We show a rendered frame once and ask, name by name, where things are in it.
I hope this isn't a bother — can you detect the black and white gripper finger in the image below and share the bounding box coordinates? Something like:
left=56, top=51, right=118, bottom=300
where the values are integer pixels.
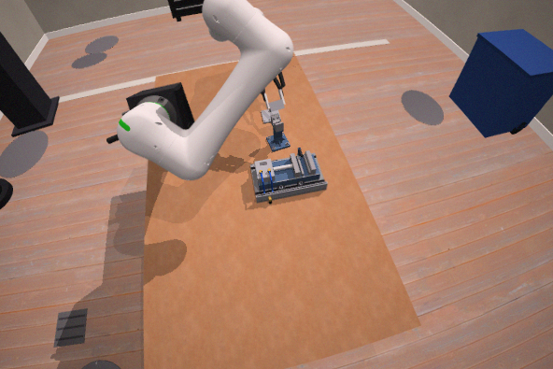
left=261, top=89, right=270, bottom=109
left=273, top=71, right=286, bottom=105

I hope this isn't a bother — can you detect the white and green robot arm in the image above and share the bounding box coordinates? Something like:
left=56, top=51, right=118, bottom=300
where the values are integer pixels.
left=106, top=0, right=293, bottom=180

